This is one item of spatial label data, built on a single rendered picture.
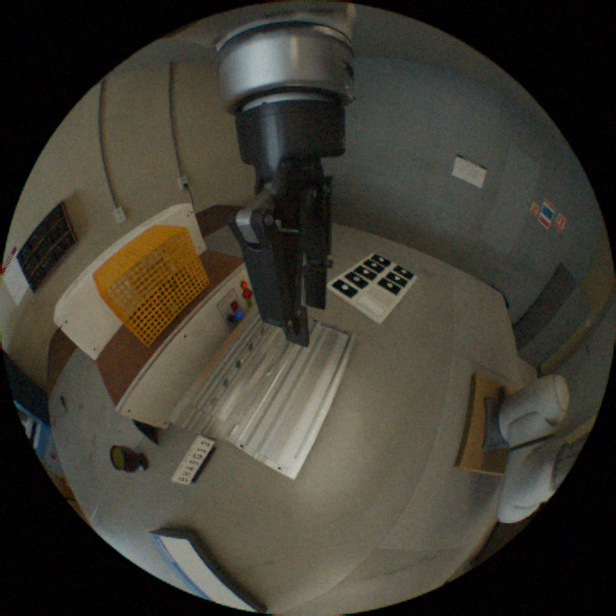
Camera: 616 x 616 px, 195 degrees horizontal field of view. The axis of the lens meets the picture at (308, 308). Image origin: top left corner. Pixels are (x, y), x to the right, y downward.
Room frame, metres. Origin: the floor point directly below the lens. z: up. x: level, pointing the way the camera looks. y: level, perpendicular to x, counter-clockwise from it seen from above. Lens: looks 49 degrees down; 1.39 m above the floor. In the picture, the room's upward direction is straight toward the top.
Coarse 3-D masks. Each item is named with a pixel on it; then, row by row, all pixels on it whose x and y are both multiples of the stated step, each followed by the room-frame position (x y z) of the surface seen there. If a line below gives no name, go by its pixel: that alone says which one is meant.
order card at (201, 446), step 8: (200, 440) -0.04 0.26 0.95; (208, 440) -0.03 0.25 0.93; (192, 448) -0.06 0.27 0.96; (200, 448) -0.06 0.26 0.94; (208, 448) -0.05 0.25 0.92; (192, 456) -0.08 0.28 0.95; (200, 456) -0.08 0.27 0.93; (184, 464) -0.11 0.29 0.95; (192, 464) -0.11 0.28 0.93; (200, 464) -0.10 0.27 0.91; (176, 472) -0.14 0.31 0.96; (184, 472) -0.13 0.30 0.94; (192, 472) -0.13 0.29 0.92; (176, 480) -0.16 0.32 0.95; (184, 480) -0.16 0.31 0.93
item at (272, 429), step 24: (312, 336) 0.30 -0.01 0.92; (336, 336) 0.30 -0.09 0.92; (288, 360) 0.21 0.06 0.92; (312, 360) 0.21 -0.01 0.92; (336, 360) 0.21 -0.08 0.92; (264, 384) 0.14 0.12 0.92; (288, 384) 0.14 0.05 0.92; (312, 384) 0.14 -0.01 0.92; (336, 384) 0.14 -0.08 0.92; (264, 408) 0.07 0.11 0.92; (288, 408) 0.08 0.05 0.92; (312, 408) 0.08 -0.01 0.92; (240, 432) 0.00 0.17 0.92; (264, 432) 0.01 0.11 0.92; (288, 432) 0.02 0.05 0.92; (312, 432) 0.02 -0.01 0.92; (264, 456) -0.05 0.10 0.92; (288, 456) -0.04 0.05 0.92
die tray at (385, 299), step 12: (360, 264) 0.70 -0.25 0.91; (360, 276) 0.61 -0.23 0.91; (384, 276) 0.61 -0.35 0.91; (372, 288) 0.53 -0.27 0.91; (408, 288) 0.54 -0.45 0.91; (348, 300) 0.46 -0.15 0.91; (372, 300) 0.46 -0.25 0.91; (384, 300) 0.46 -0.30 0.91; (396, 300) 0.46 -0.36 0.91; (372, 312) 0.40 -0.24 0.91; (384, 312) 0.40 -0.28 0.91
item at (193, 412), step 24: (240, 336) 0.18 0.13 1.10; (264, 336) 0.23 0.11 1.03; (216, 360) 0.12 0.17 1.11; (264, 360) 0.18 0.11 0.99; (192, 384) 0.07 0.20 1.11; (216, 384) 0.09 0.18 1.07; (240, 384) 0.11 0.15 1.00; (192, 408) 0.03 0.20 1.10; (216, 408) 0.05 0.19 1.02; (240, 408) 0.06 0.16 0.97; (216, 432) -0.01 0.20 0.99
